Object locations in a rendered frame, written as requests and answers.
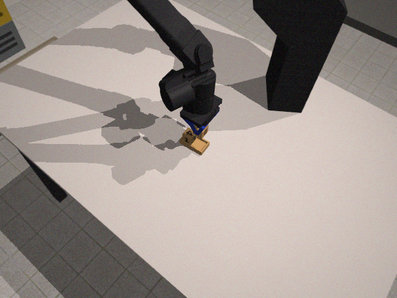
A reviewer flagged brown wooden tray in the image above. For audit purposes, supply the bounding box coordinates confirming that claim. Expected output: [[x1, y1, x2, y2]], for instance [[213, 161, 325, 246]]
[[179, 136, 210, 155]]

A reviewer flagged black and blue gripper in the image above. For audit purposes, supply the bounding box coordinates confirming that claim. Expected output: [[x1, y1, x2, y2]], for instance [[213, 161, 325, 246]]
[[180, 95, 222, 135]]

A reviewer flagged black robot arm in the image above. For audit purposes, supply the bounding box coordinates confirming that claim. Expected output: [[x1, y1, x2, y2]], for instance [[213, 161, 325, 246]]
[[127, 0, 216, 114]]

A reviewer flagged brown cube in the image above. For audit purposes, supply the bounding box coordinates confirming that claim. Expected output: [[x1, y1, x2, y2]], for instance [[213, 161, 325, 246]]
[[182, 128, 197, 145], [193, 125, 208, 138]]

